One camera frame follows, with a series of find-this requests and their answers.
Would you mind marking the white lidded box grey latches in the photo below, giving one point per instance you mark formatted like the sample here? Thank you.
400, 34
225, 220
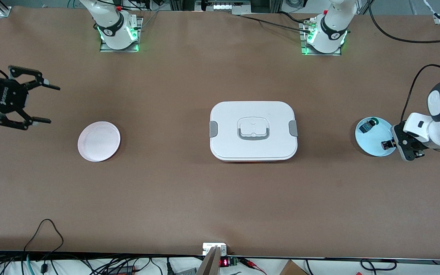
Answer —
252, 147

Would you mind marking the red digit display module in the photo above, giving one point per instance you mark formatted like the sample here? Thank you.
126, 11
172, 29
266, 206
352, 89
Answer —
224, 262

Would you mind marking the red clip leads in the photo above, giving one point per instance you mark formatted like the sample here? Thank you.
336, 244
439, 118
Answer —
252, 264

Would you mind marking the grey device with light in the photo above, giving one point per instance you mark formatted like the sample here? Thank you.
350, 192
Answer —
227, 5

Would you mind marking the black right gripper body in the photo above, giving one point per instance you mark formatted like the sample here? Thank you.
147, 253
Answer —
10, 98

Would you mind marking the aluminium frame post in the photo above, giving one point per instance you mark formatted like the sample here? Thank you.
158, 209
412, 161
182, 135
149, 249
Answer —
2, 9

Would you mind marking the light blue round plate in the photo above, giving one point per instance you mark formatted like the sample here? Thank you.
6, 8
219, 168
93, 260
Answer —
371, 143

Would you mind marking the small white socket box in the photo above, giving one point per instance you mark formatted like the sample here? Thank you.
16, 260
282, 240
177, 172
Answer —
208, 248

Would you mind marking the pink round plate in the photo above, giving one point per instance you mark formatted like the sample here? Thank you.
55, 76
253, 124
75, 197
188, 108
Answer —
99, 141

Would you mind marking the white side table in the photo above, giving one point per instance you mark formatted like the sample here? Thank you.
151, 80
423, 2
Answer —
338, 269

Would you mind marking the black power adapter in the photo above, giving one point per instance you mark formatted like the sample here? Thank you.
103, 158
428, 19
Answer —
122, 269

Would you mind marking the brown cardboard piece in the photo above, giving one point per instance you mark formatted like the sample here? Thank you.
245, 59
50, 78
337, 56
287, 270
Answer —
292, 269

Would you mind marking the aluminium profile bar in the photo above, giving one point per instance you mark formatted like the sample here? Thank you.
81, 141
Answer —
209, 263

